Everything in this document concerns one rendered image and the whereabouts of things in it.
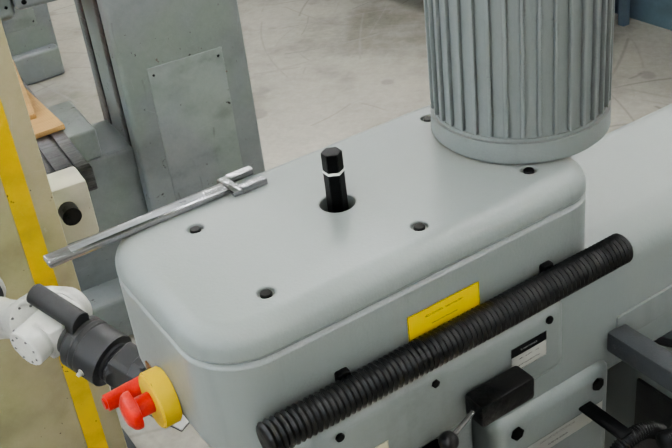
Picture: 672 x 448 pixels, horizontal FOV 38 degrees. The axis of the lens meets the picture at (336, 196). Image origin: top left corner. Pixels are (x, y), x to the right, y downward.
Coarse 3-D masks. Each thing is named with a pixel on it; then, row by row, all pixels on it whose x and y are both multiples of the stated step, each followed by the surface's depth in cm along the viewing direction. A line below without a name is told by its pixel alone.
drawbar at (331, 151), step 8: (328, 152) 98; (336, 152) 98; (328, 160) 98; (336, 160) 98; (328, 168) 98; (336, 168) 99; (336, 176) 99; (344, 176) 100; (328, 184) 100; (336, 184) 99; (344, 184) 100; (328, 192) 100; (336, 192) 100; (344, 192) 101; (328, 200) 101; (336, 200) 100; (344, 200) 101; (328, 208) 102; (336, 208) 101; (344, 208) 101
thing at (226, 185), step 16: (224, 176) 108; (240, 176) 108; (208, 192) 105; (224, 192) 105; (240, 192) 105; (160, 208) 103; (176, 208) 103; (192, 208) 103; (128, 224) 101; (144, 224) 101; (80, 240) 99; (96, 240) 99; (112, 240) 99; (48, 256) 97; (64, 256) 97
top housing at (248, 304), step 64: (384, 128) 115; (256, 192) 105; (320, 192) 104; (384, 192) 102; (448, 192) 101; (512, 192) 100; (576, 192) 102; (128, 256) 98; (192, 256) 96; (256, 256) 95; (320, 256) 94; (384, 256) 93; (448, 256) 95; (512, 256) 100; (192, 320) 87; (256, 320) 86; (320, 320) 88; (384, 320) 93; (448, 320) 98; (192, 384) 90; (256, 384) 88; (320, 384) 92
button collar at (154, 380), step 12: (144, 372) 98; (156, 372) 97; (144, 384) 98; (156, 384) 96; (168, 384) 96; (156, 396) 96; (168, 396) 96; (156, 408) 97; (168, 408) 96; (180, 408) 97; (156, 420) 99; (168, 420) 96; (180, 420) 98
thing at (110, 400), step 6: (126, 384) 108; (132, 384) 108; (138, 384) 108; (114, 390) 108; (120, 390) 108; (126, 390) 108; (132, 390) 108; (138, 390) 108; (102, 396) 108; (108, 396) 107; (114, 396) 107; (102, 402) 108; (108, 402) 107; (114, 402) 107; (108, 408) 107; (114, 408) 107
